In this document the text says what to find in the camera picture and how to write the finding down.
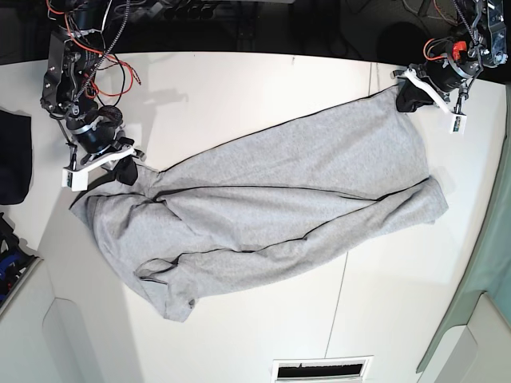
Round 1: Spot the black bag at table edge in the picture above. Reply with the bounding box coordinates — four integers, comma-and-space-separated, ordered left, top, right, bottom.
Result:
0, 110, 33, 206

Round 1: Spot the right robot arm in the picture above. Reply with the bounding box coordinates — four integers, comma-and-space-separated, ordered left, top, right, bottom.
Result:
40, 1, 145, 192

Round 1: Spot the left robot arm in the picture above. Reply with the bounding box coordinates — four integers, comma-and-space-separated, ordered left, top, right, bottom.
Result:
393, 1, 508, 114

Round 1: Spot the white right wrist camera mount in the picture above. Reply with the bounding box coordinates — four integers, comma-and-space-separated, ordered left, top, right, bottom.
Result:
61, 145, 145, 192

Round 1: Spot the blue and black cable bundle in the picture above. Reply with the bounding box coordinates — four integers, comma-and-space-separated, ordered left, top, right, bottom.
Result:
0, 213, 37, 304

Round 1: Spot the white slotted vent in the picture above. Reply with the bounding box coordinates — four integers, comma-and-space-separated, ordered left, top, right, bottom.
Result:
271, 356, 374, 383

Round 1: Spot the black cylindrical left gripper body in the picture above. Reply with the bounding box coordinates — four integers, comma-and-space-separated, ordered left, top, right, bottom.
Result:
422, 38, 479, 93

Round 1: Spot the black cylindrical right gripper body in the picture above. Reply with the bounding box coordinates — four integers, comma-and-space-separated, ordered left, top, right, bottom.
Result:
66, 113, 134, 164

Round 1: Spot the grey t-shirt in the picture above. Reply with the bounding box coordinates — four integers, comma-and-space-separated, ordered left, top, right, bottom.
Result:
70, 87, 448, 322

